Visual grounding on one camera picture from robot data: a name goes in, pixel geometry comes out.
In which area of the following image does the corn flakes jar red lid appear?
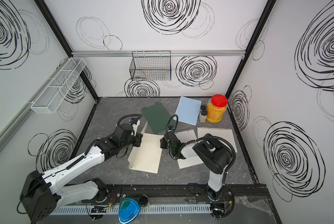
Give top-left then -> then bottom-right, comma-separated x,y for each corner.
207,94 -> 228,123

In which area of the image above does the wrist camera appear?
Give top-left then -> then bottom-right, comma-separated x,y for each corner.
129,119 -> 140,136
168,126 -> 175,132

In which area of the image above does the white wire wall shelf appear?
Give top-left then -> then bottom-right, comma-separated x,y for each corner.
30,57 -> 86,114

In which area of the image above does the green spiral notepad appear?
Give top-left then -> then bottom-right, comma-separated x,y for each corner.
141,102 -> 172,134

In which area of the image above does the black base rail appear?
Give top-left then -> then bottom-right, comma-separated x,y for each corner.
105,183 -> 269,203

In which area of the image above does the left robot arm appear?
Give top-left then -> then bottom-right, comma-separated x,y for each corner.
19,121 -> 143,224

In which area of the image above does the beige powder spice bottle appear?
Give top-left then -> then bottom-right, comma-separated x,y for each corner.
199,110 -> 208,123

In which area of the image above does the beige spiral notebook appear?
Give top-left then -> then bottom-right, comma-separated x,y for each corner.
128,122 -> 162,174

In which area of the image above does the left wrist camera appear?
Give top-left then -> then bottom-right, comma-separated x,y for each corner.
129,119 -> 140,136

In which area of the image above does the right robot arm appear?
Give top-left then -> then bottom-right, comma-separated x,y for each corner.
160,131 -> 236,201

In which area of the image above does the white slotted cable duct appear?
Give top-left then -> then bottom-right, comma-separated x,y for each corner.
49,203 -> 212,216

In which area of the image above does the black wire wall basket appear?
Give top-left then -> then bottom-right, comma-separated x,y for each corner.
129,50 -> 172,81

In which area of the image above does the light blue spiral notebook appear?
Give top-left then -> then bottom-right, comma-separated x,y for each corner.
175,96 -> 202,126

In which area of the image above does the torn lined paper page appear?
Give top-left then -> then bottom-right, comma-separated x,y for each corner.
197,127 -> 238,153

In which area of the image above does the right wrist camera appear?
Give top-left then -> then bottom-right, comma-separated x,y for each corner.
168,126 -> 175,132

